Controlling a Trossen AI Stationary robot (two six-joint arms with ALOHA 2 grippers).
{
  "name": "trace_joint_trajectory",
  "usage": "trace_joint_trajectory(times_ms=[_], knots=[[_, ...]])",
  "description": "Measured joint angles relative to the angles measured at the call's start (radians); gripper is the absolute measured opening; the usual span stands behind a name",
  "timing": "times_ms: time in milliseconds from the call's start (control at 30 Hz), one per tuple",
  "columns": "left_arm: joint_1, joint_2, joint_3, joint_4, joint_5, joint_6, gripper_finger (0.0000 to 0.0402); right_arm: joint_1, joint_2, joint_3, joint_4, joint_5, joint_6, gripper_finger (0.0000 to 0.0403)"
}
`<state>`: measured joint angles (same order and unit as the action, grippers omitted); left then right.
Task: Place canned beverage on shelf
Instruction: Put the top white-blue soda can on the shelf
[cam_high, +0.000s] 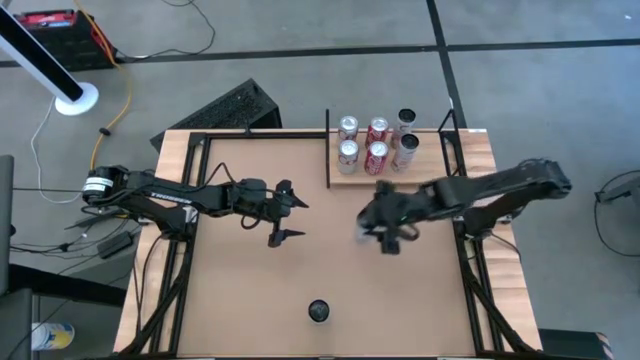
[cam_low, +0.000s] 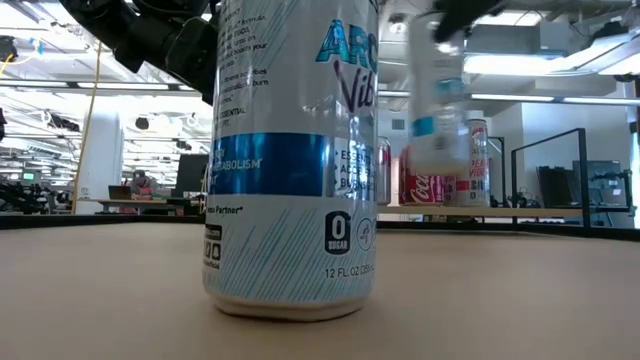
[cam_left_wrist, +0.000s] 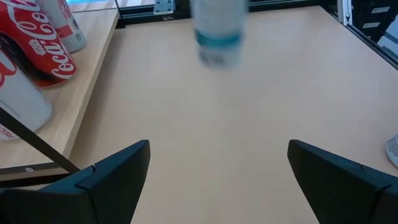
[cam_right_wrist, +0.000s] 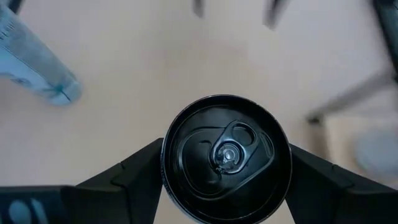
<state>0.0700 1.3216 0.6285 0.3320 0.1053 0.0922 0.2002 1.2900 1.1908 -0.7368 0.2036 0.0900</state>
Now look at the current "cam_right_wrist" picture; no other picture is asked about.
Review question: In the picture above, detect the white blue Celsius drink can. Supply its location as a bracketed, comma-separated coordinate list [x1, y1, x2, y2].
[0, 4, 84, 107]
[160, 94, 293, 224]

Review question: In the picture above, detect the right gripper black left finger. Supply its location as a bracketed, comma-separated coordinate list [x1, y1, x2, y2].
[0, 138, 165, 224]

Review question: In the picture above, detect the silver red diet cola can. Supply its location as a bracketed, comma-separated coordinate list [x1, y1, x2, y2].
[354, 129, 398, 183]

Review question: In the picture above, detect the wooden shelf black metal frame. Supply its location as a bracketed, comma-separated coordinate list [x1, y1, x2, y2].
[304, 0, 398, 187]

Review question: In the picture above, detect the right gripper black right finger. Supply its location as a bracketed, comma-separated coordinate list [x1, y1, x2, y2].
[285, 142, 398, 224]

